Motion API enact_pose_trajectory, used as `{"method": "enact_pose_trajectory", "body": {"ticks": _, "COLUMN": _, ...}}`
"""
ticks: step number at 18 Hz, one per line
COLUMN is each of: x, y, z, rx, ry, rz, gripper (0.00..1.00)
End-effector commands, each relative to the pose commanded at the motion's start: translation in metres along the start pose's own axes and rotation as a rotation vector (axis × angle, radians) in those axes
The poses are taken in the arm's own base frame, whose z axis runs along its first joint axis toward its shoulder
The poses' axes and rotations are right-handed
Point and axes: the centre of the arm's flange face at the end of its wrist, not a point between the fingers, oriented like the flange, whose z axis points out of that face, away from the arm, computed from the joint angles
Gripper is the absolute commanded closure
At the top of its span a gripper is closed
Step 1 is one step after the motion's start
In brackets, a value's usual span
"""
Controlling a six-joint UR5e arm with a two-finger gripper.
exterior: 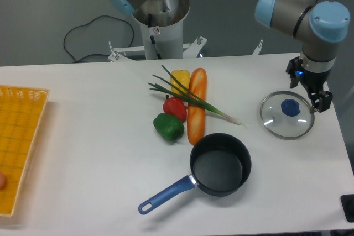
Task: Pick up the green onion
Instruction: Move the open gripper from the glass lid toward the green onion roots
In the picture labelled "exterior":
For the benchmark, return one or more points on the orange baguette bread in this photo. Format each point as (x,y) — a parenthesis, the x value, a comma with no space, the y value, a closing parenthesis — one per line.
(196,115)

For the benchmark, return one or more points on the black saucepan blue handle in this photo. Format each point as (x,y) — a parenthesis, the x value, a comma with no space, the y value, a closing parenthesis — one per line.
(220,164)

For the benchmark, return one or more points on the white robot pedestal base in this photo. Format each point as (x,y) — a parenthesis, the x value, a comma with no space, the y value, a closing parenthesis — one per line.
(162,22)

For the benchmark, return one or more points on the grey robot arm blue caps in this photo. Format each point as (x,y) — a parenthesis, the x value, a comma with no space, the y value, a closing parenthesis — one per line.
(320,26)

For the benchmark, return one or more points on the green bell pepper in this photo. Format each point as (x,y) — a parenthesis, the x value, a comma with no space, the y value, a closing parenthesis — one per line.
(168,127)

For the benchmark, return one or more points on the yellow woven basket tray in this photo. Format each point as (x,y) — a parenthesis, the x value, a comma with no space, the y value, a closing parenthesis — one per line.
(21,111)

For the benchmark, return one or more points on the black device at table edge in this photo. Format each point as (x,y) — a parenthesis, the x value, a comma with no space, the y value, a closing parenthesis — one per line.
(347,202)

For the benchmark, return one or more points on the red bell pepper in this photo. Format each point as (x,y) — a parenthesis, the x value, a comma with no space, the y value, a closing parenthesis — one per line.
(175,107)

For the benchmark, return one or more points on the yellow bell pepper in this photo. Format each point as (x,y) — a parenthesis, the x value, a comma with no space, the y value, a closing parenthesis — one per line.
(183,76)

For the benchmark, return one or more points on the glass lid blue knob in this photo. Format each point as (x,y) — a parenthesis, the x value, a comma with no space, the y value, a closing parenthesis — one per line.
(286,115)

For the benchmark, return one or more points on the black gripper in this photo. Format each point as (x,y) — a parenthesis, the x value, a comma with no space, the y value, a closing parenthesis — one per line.
(312,82)

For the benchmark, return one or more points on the white metal base frame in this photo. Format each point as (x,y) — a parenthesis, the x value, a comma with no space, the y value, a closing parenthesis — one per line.
(190,51)

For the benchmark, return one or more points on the green onion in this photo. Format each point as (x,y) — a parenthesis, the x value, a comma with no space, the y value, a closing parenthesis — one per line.
(190,97)

